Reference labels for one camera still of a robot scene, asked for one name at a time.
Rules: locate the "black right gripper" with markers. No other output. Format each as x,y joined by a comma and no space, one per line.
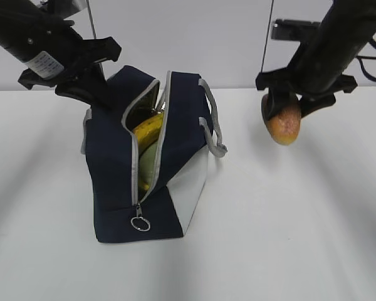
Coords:
316,81

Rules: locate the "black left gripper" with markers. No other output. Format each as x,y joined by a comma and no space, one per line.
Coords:
57,56

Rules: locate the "brown bread roll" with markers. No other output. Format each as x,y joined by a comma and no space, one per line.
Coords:
285,126

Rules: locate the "yellow banana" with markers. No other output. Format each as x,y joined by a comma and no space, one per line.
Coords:
147,133

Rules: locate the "green lidded food container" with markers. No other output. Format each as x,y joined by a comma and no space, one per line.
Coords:
146,164

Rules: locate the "navy blue lunch bag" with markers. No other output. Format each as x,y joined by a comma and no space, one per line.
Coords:
124,209

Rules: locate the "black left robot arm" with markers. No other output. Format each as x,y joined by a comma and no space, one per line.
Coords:
12,14

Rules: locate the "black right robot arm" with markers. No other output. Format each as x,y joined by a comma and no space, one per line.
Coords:
346,28

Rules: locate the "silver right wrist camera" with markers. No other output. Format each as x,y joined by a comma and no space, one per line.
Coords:
293,30

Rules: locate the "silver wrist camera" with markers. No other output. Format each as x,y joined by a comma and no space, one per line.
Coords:
62,8
293,30

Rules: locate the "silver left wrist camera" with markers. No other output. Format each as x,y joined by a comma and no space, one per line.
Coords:
62,8

